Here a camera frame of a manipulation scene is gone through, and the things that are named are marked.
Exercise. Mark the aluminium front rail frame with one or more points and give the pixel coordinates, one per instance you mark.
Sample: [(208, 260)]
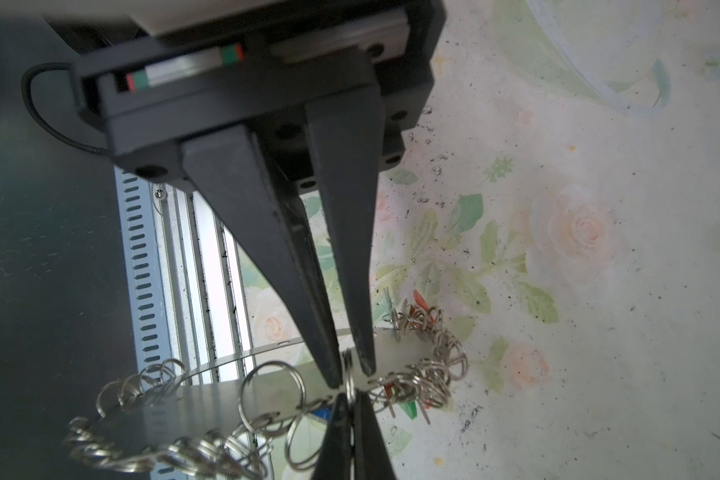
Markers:
[(183, 276)]

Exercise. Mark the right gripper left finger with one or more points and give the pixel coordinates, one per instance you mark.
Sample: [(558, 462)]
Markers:
[(335, 456)]

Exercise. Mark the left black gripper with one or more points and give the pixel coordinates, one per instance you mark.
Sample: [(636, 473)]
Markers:
[(369, 61)]

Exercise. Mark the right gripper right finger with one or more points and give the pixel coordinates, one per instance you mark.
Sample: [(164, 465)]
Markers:
[(371, 459)]

